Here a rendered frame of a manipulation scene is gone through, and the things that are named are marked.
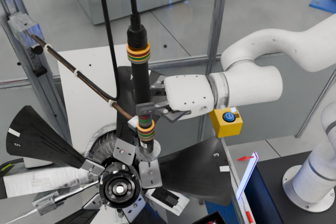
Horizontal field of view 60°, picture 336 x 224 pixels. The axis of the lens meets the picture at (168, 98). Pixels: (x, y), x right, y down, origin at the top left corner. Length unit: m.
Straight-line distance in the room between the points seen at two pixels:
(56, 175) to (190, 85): 0.60
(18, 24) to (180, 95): 0.69
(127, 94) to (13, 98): 0.92
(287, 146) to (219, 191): 1.66
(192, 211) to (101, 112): 1.26
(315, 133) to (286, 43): 2.12
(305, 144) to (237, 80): 2.03
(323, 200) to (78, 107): 0.97
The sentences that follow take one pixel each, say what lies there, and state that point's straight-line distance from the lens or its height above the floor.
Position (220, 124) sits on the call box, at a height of 1.07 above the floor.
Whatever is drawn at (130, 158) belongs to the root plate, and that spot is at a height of 1.26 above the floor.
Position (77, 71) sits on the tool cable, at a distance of 0.91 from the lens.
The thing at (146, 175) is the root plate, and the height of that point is 1.19.
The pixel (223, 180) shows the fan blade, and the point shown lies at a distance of 0.98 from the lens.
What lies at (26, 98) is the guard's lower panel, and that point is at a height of 0.88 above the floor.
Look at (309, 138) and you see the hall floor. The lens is 2.70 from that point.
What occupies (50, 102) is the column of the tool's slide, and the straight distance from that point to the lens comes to 1.49.
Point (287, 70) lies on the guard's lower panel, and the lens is 1.91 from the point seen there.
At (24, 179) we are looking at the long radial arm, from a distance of 1.10.
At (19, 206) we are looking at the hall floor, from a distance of 2.41.
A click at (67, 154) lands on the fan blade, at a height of 1.29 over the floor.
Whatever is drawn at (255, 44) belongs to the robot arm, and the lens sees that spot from 0.72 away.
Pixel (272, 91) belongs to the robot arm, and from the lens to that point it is 0.69.
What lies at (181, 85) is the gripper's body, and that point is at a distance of 0.65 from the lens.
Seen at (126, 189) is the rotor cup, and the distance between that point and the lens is 0.90.
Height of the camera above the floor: 2.02
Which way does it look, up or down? 48 degrees down
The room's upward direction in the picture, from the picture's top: straight up
